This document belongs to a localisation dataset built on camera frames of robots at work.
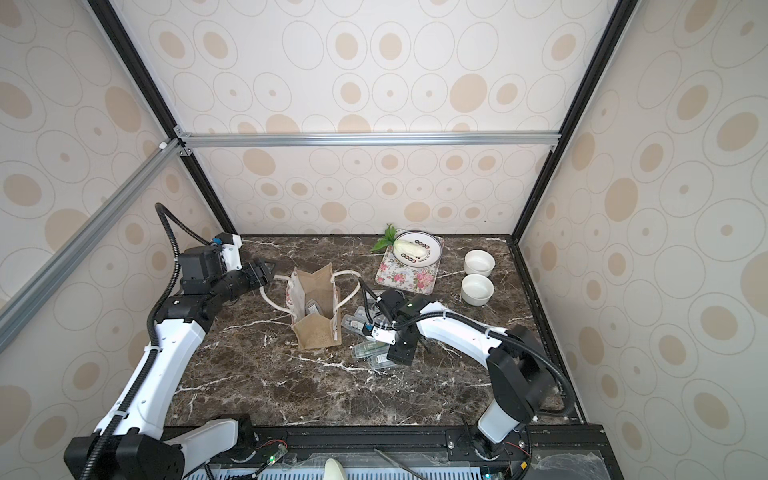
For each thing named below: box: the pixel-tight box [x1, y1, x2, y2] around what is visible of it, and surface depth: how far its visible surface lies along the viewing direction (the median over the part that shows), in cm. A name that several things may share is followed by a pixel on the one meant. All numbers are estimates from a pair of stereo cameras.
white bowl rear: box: [464, 248, 497, 277], surface depth 111 cm
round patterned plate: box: [393, 230, 443, 267], surface depth 119 cm
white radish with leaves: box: [369, 223, 430, 257], surface depth 118 cm
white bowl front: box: [461, 274, 495, 307], surface depth 104 cm
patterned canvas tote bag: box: [260, 263, 361, 349], surface depth 94 cm
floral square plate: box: [375, 228, 445, 295], surface depth 111 cm
